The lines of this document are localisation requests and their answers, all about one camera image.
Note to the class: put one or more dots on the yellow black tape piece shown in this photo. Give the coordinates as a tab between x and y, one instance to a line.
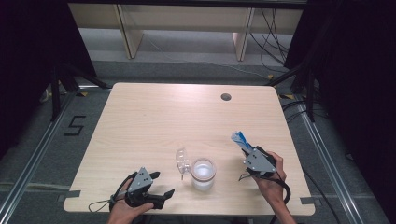
270	76
288	96
82	94

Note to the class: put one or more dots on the grey tape piece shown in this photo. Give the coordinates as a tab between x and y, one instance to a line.
307	201
73	194

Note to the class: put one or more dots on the black curtain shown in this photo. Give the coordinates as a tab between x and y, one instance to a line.
25	62
358	77

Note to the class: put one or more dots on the person's left hand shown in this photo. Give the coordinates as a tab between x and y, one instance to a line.
124	214

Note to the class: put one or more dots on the black frame beam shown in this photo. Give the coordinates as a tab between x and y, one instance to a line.
186	2

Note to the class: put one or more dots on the white salt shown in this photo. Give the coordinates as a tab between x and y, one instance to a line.
203	170

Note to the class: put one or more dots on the person's right hand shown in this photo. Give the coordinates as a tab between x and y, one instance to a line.
275	186

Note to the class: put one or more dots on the clear glass jar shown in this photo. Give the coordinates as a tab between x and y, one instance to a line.
204	186

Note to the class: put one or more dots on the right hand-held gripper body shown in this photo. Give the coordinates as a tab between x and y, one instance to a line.
258	162

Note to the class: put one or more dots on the beige wooden desk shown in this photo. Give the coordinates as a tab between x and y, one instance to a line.
186	18

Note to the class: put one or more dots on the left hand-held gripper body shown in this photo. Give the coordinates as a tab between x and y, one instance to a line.
140	182

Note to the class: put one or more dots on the metal floor rail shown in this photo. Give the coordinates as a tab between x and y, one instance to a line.
329	161
32	161

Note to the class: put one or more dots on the black metal stand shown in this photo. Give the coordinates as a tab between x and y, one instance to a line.
310	99
56	99

